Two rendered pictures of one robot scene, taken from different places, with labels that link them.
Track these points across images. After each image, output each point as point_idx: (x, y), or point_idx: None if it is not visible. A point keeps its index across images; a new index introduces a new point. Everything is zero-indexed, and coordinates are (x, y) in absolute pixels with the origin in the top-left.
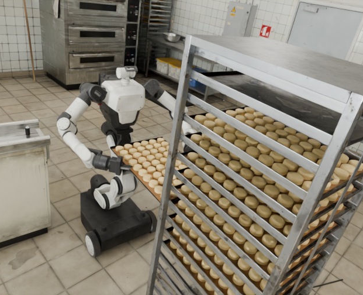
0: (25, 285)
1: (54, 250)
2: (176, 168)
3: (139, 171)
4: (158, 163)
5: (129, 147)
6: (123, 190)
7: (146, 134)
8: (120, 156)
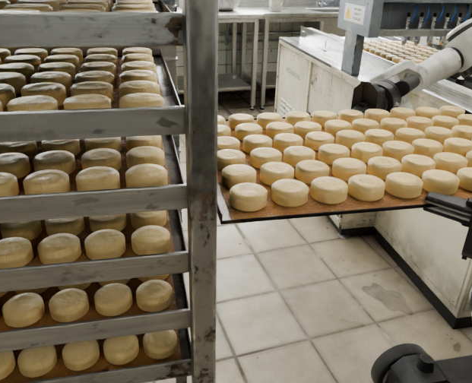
0: (329, 297)
1: (403, 333)
2: (334, 150)
3: (325, 111)
4: (372, 134)
5: (459, 118)
6: None
7: None
8: (371, 83)
